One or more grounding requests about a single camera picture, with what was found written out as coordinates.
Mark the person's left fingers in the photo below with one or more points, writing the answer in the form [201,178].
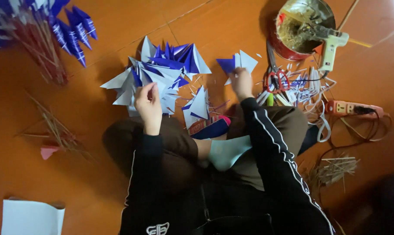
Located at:
[151,89]

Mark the cream hot glue gun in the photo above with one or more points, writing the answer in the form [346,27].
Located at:
[330,49]

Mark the heap of paper strip offcuts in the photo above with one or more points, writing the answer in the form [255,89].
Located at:
[306,91]

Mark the orange power strip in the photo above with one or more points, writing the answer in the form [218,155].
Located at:
[350,108]

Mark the striped colourful sock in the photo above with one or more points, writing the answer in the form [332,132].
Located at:
[211,126]

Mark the person's right hand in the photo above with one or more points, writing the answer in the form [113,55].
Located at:
[242,85]

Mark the person's left hand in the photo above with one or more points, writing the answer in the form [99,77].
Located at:
[148,107]

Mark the blue white paper triangle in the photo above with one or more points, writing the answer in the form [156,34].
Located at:
[245,60]

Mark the white paper sheet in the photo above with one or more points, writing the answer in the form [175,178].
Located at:
[32,218]

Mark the loose bundle of thin sticks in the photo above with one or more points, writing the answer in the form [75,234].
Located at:
[55,129]

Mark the heap of short cut sticks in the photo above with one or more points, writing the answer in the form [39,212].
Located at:
[333,168]

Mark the pile of blue white triangles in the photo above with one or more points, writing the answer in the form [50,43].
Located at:
[166,70]

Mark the teal sock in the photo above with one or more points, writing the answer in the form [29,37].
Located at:
[228,151]

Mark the red metal tin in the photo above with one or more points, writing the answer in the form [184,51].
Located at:
[298,31]

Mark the bundle of blue paper cones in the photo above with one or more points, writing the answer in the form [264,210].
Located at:
[37,29]

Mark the brown trousers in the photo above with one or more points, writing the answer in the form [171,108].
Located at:
[174,147]

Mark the pink paper scrap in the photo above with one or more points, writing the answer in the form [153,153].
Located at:
[48,151]

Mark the person's right fingers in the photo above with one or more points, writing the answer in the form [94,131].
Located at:
[240,73]

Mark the small heap of paper triangles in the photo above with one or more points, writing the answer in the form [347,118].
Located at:
[197,107]

